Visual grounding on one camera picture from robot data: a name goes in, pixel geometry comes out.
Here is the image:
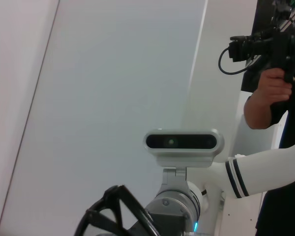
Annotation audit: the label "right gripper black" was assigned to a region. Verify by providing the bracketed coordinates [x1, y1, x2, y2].
[137, 212, 188, 236]

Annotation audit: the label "black glasses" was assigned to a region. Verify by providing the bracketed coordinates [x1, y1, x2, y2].
[75, 184, 160, 236]

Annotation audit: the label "person bare forearm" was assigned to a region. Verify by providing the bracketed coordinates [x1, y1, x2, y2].
[244, 94, 277, 130]

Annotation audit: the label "person hand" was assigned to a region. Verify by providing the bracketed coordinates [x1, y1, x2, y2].
[257, 68, 293, 106]

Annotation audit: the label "person black clothing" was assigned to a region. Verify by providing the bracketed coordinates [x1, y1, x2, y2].
[240, 0, 295, 236]

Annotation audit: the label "black video camera cable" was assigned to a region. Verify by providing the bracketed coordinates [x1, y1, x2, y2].
[218, 46, 251, 76]

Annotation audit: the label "black video camera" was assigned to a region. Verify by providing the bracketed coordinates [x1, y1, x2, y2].
[229, 0, 295, 121]

